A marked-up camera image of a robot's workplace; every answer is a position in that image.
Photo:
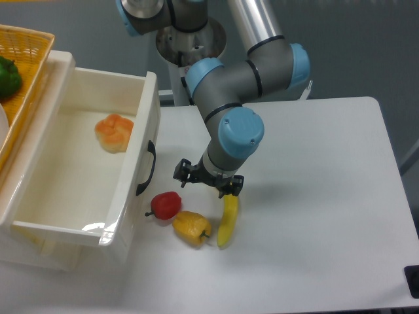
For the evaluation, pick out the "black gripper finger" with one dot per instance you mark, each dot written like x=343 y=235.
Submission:
x=233 y=186
x=185 y=172

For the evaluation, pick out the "white top drawer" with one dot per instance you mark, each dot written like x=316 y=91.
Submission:
x=79 y=194

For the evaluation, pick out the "red bell pepper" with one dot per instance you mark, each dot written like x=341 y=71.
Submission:
x=165 y=206

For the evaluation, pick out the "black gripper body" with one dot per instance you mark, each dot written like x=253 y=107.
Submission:
x=199 y=174

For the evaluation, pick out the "black top drawer handle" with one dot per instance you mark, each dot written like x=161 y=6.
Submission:
x=147 y=168

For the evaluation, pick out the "black table corner fixture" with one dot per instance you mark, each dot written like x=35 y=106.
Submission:
x=412 y=277

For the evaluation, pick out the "yellow bell pepper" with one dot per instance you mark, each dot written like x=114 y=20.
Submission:
x=192 y=227

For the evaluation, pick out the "yellow woven basket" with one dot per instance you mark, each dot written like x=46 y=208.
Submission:
x=29 y=49

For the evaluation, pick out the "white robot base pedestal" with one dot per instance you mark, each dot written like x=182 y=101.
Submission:
x=181 y=50

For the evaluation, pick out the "white bracket behind table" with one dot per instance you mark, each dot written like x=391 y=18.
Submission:
x=306 y=92

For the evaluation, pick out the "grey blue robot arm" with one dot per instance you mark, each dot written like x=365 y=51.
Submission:
x=220 y=92

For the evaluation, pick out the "orange bread roll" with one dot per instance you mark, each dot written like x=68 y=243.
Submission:
x=114 y=132

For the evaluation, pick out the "green bell pepper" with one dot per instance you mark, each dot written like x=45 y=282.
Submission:
x=11 y=80

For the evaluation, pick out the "white drawer cabinet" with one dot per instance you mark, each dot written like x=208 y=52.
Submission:
x=17 y=244

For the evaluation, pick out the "yellow banana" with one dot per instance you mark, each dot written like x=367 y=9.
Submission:
x=228 y=221

